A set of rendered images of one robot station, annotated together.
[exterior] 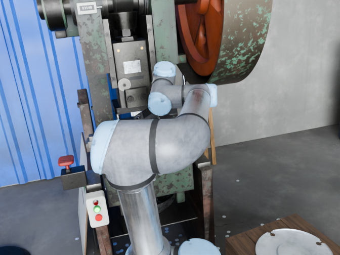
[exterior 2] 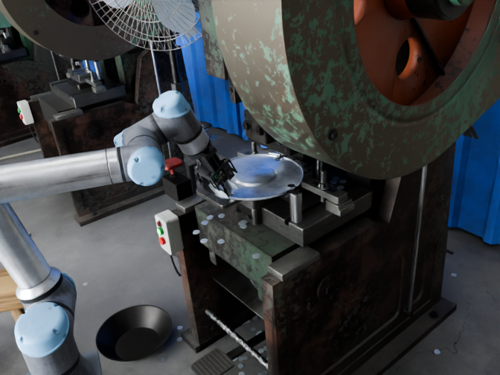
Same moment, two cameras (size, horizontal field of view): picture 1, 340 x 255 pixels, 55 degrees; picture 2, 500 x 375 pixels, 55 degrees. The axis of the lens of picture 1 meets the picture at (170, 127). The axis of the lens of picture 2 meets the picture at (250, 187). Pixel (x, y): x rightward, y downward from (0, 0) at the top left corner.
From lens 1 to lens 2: 1.34 m
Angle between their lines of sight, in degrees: 60
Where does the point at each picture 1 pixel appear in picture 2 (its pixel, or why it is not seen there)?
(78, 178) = (172, 189)
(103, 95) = not seen: hidden behind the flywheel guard
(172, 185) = (251, 269)
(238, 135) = not seen: outside the picture
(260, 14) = (269, 62)
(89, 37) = (207, 24)
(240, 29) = (250, 79)
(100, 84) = not seen: hidden behind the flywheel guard
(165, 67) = (161, 101)
